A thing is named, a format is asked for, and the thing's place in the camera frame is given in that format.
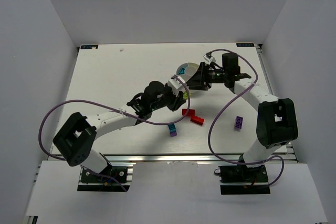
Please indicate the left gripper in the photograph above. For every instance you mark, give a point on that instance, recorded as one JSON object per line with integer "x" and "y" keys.
{"x": 171, "y": 97}

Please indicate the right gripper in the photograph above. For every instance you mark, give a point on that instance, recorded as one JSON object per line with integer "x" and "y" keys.
{"x": 205, "y": 75}

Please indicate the lime lego plate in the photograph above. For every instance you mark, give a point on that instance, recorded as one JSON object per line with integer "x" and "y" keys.
{"x": 185, "y": 96}

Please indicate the white round divided container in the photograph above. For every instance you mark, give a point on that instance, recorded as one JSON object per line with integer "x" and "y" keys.
{"x": 190, "y": 70}

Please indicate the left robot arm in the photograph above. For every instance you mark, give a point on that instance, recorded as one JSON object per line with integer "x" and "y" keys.
{"x": 76, "y": 137}

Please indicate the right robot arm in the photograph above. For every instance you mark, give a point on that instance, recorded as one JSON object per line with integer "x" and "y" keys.
{"x": 276, "y": 118}

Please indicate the red flat lego brick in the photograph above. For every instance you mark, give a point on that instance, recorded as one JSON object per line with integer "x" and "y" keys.
{"x": 188, "y": 112}

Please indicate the red stepped lego brick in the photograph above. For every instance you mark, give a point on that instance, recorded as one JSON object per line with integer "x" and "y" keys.
{"x": 197, "y": 120}

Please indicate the teal small lego brick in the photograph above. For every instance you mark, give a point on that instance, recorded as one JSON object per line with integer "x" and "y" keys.
{"x": 172, "y": 128}

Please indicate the right corner label sticker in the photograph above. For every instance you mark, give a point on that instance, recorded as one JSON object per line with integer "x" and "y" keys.
{"x": 245, "y": 44}

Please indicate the corner label sticker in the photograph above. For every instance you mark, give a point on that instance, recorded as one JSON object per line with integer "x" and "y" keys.
{"x": 245, "y": 44}
{"x": 88, "y": 47}

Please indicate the left corner label sticker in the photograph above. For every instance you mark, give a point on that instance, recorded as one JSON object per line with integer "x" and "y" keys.
{"x": 88, "y": 47}

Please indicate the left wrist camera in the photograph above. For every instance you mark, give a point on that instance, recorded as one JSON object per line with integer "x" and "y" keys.
{"x": 176, "y": 84}

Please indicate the aluminium frame rail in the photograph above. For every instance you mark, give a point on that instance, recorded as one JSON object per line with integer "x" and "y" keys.
{"x": 288, "y": 157}

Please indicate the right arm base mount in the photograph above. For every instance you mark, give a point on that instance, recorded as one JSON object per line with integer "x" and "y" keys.
{"x": 241, "y": 180}

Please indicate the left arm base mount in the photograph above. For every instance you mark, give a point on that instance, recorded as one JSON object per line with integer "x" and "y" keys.
{"x": 114, "y": 178}

